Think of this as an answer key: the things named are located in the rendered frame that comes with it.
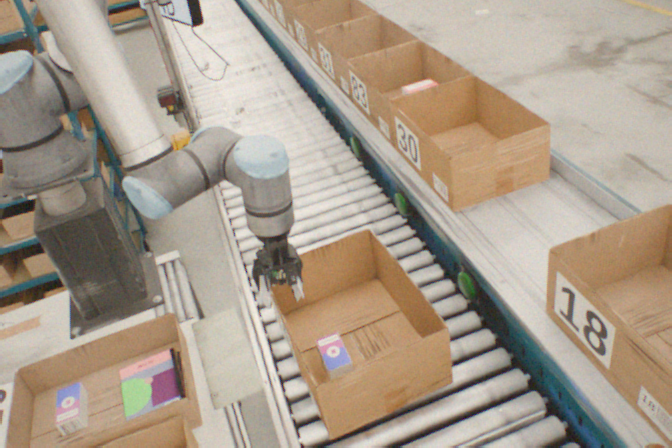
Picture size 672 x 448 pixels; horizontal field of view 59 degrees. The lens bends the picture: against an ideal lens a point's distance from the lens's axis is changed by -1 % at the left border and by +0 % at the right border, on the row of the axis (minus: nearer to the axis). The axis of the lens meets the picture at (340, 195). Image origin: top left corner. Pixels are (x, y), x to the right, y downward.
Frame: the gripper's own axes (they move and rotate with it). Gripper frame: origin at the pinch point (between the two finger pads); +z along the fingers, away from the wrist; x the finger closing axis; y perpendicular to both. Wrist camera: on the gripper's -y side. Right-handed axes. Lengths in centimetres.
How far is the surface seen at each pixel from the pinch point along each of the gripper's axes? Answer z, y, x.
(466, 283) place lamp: 10.5, 0.4, 43.6
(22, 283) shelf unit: 74, -135, -90
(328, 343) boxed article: 17.4, -0.3, 9.0
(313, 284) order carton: 15.8, -19.6, 11.2
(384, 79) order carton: -2, -98, 63
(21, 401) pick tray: 24, -16, -61
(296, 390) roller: 24.2, 4.2, -0.6
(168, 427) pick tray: 18.2, 8.5, -28.1
